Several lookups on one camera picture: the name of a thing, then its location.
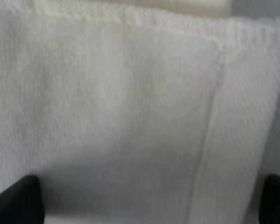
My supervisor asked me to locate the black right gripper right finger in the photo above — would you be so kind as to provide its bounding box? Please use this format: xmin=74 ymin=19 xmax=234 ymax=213
xmin=259 ymin=175 xmax=280 ymax=224

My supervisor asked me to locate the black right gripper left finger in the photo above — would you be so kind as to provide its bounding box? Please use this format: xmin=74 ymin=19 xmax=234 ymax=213
xmin=0 ymin=175 xmax=45 ymax=224

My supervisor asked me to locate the white terry towel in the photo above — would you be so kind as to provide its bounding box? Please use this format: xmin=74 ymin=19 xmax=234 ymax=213
xmin=0 ymin=0 xmax=280 ymax=224

